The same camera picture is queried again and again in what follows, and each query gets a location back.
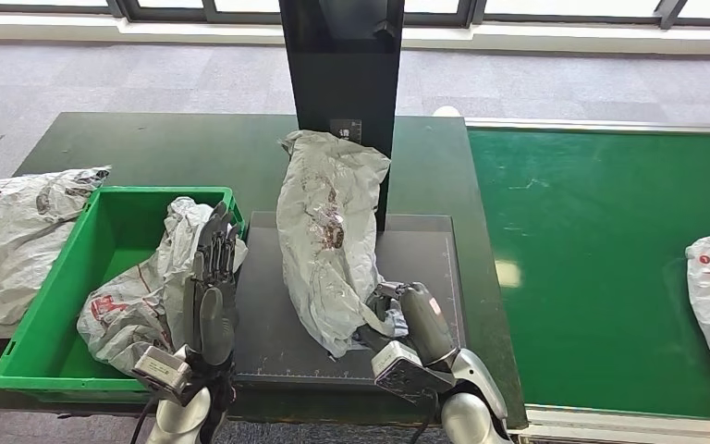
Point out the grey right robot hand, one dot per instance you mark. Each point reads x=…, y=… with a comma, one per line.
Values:
x=425, y=325

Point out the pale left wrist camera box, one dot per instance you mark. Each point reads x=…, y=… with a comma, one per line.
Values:
x=159, y=367

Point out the green conveyor belt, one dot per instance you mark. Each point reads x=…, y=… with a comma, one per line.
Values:
x=594, y=214

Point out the large crumpled grey parcel bag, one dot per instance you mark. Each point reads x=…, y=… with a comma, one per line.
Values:
x=12, y=245

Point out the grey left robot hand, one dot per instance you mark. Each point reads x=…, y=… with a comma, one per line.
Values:
x=214, y=318

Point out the grey parcel bag brown stain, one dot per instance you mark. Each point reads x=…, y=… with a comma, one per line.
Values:
x=324, y=184

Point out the green plastic crate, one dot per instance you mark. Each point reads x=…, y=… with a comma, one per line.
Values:
x=42, y=343

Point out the grey parcel bag red lettering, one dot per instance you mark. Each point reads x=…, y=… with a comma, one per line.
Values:
x=128, y=306

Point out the small white round cap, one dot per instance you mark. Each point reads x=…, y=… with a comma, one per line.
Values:
x=447, y=111

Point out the black inbound scanning machine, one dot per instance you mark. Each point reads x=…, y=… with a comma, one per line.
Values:
x=343, y=73

